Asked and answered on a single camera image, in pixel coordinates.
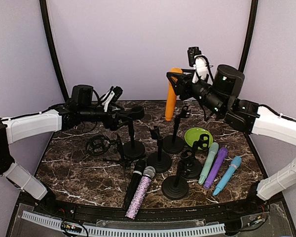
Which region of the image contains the left black corner post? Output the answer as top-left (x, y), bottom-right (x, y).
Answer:
top-left (39, 0), bottom-right (69, 101)

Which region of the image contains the black front table rail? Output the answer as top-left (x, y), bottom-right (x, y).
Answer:
top-left (41, 200), bottom-right (270, 222)

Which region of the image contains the black handheld microphone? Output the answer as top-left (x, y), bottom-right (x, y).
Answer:
top-left (122, 159), bottom-right (146, 210)

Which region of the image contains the black round-base stand mint mic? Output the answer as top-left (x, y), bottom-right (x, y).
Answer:
top-left (161, 161), bottom-right (189, 200)

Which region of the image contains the lime green plate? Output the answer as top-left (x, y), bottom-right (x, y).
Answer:
top-left (185, 127), bottom-right (214, 150)

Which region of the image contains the black round-base stand purple mic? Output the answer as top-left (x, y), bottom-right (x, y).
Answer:
top-left (163, 106), bottom-right (191, 154)

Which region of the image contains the white slotted cable duct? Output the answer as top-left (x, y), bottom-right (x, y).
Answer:
top-left (21, 211), bottom-right (225, 237)

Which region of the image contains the mint green microphone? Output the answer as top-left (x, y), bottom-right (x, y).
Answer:
top-left (198, 142), bottom-right (219, 185)

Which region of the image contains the right black corner post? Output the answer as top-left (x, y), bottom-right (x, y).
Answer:
top-left (236, 0), bottom-right (259, 75)

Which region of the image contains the black corner post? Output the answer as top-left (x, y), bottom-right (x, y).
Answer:
top-left (39, 0), bottom-right (69, 101)
top-left (236, 0), bottom-right (259, 75)

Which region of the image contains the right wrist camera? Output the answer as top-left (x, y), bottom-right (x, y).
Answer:
top-left (187, 46), bottom-right (214, 83)

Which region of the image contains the glitter purple silver-head microphone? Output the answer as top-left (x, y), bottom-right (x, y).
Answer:
top-left (125, 166), bottom-right (156, 220)

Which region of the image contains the blue microphone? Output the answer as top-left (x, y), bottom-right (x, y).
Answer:
top-left (213, 156), bottom-right (242, 196)

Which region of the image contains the black tripod microphone stand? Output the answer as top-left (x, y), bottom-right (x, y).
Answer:
top-left (85, 134), bottom-right (146, 190)

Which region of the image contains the black round-base stand orange mic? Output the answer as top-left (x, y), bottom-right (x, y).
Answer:
top-left (123, 105), bottom-right (145, 160)

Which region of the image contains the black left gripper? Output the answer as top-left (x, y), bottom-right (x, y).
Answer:
top-left (79, 104), bottom-right (132, 131)

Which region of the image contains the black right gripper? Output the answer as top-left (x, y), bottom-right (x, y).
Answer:
top-left (167, 68), bottom-right (227, 116)

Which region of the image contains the black round-base stand blue mic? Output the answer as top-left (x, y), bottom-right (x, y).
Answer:
top-left (181, 134), bottom-right (210, 179)

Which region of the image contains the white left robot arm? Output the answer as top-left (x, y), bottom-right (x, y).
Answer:
top-left (0, 84), bottom-right (132, 215)

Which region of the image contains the black round-base stand front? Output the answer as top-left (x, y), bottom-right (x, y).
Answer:
top-left (147, 126), bottom-right (172, 173)

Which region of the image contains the orange microphone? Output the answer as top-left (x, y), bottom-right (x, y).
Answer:
top-left (164, 68), bottom-right (184, 122)

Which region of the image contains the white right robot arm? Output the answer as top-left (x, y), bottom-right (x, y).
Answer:
top-left (166, 65), bottom-right (296, 214)

